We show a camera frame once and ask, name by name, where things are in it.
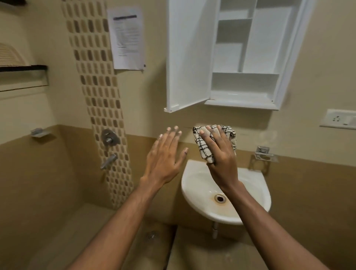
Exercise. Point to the person's left hand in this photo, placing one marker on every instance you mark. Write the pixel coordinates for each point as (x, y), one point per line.
(162, 161)

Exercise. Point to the person's right hand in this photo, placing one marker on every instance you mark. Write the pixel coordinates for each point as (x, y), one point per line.
(221, 164)

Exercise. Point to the person's left thumb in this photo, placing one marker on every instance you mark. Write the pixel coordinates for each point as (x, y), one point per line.
(184, 157)

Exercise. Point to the person's left little finger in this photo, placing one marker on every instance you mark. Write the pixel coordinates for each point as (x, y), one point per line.
(156, 143)

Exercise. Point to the person's right middle finger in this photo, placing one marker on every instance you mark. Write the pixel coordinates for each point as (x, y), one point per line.
(217, 136)

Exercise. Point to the person's left middle finger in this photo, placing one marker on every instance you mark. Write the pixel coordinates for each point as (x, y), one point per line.
(172, 139)

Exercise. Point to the white black checked cloth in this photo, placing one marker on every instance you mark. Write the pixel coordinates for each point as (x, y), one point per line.
(200, 147)

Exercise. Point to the person's right forearm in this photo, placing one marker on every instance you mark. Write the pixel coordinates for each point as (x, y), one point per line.
(267, 231)

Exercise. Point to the person's left forearm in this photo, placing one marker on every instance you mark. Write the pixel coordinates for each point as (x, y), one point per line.
(116, 228)

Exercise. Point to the white ceramic wash basin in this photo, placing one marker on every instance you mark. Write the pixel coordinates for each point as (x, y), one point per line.
(200, 192)

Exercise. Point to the chrome shower mixer valve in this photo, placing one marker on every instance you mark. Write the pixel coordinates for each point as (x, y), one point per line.
(109, 136)

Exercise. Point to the chrome tap spout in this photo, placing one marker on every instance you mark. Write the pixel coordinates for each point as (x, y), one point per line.
(109, 161)

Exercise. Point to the metal basin drain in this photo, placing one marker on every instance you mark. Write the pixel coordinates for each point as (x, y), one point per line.
(220, 198)

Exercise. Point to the white basin waste pipe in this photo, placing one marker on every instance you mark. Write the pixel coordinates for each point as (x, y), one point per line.
(215, 229)

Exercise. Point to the metal floor drain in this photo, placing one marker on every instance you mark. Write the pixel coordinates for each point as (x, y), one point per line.
(151, 235)

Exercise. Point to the white cabinet door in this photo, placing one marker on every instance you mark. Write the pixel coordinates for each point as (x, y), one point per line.
(189, 50)

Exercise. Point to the white printed paper notice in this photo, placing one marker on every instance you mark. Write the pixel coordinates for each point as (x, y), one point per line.
(127, 39)

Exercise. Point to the small metal soap dish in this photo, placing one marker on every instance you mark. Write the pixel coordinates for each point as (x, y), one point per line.
(40, 132)

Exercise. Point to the white electrical socket plate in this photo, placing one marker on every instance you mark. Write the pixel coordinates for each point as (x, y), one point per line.
(338, 119)

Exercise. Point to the black window ledge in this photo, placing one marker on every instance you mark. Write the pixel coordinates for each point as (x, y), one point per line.
(25, 68)

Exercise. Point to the metal soap dish with bracket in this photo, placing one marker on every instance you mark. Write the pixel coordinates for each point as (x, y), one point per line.
(265, 155)

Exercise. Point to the white wall cabinet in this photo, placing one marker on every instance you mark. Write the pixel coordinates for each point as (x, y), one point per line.
(250, 55)

